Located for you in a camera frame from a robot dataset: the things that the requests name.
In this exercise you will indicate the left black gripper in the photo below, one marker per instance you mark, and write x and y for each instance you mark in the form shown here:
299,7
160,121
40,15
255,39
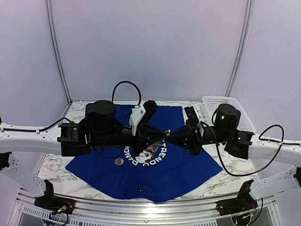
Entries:
144,140

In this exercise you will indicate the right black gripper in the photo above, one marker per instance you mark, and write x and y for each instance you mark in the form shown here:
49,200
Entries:
184,138

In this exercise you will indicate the blue printed t-shirt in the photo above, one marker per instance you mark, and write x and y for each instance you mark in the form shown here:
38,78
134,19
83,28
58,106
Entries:
160,173

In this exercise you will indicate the round button badge brooch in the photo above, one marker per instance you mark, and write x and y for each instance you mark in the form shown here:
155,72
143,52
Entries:
119,161

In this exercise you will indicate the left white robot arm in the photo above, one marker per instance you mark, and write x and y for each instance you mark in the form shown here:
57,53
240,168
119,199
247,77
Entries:
98,129

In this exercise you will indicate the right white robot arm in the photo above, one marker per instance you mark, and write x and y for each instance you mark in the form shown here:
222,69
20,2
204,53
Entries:
243,145

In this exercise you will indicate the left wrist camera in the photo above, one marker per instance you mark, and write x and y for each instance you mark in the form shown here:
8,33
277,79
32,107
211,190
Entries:
142,113

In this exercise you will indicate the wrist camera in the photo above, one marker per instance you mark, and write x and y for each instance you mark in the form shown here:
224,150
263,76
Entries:
193,120
142,113

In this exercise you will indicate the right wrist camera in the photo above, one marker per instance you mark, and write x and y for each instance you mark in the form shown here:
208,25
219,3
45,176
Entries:
193,120

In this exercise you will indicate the aluminium front rail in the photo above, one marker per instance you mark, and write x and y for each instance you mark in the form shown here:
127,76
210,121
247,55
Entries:
89,212

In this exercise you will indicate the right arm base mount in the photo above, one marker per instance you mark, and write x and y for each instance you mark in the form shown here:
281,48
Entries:
235,205

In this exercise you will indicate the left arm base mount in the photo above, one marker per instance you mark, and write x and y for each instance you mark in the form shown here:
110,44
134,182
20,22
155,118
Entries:
55,203

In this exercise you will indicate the right aluminium corner post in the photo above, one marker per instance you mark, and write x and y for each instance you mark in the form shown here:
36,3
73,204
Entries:
241,46

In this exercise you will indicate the aluminium corner post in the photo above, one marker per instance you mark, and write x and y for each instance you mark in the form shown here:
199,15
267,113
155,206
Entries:
55,47
241,46

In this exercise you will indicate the left aluminium corner post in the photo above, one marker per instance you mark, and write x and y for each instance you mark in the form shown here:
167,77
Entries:
55,47

